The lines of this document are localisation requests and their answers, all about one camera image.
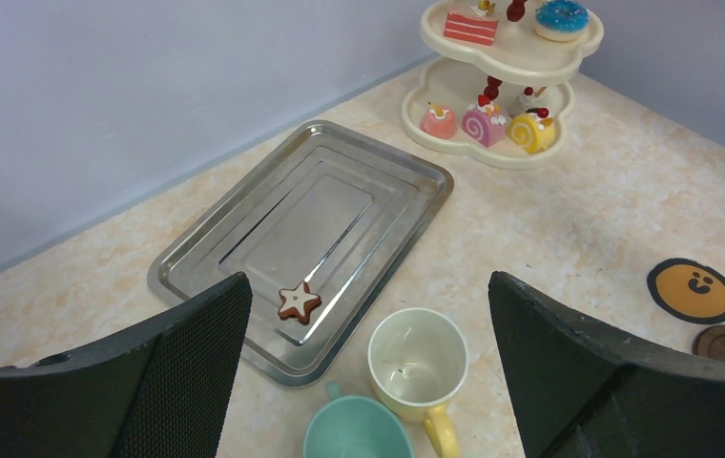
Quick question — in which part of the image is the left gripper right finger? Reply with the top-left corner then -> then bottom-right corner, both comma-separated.
488,271 -> 725,457

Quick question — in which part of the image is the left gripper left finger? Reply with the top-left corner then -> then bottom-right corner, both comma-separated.
0,273 -> 253,457

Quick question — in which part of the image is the black yellow smiley coaster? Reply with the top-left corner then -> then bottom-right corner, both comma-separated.
646,258 -> 725,324

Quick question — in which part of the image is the chocolate star cookie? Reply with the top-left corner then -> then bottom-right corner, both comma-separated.
278,281 -> 321,325

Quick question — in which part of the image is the teal cup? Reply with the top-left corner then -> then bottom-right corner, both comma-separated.
301,381 -> 415,458

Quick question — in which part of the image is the stainless steel tray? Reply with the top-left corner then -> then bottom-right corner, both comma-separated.
148,120 -> 454,387

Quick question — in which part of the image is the yellow cake slice toy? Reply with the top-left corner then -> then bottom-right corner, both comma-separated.
507,107 -> 557,155

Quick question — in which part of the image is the pink swirl roll cake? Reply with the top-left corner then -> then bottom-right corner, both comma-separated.
461,94 -> 511,148

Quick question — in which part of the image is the white cream cupcake toy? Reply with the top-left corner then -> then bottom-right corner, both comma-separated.
508,87 -> 548,117

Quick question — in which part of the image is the pink dome cupcake toy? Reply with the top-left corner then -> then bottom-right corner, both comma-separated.
419,102 -> 458,139

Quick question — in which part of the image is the blue frosted donut toy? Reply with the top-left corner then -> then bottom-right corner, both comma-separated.
533,0 -> 590,42

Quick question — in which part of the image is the pink strawberry cake slice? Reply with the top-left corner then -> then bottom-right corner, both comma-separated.
443,0 -> 498,46

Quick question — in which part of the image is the yellow mug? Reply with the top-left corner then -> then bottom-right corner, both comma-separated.
367,307 -> 468,457

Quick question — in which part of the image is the cream three-tier dessert stand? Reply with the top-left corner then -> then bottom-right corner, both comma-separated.
401,1 -> 605,170

